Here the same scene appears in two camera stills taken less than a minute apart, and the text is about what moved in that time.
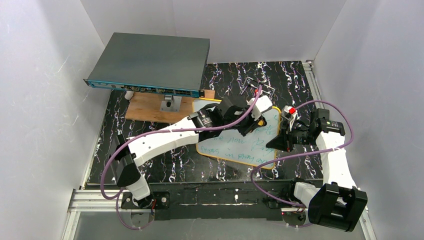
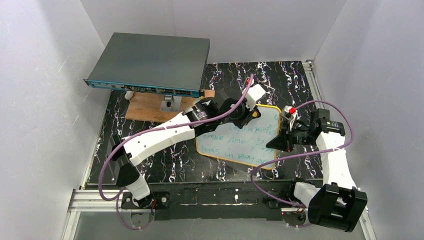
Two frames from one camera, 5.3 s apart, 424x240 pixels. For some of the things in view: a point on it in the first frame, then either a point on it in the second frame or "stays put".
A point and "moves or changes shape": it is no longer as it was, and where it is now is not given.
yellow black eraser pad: (262, 122) moves or changes shape
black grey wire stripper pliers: (242, 92) stays put
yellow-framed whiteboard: (251, 149) stays put
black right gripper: (287, 138) stays put
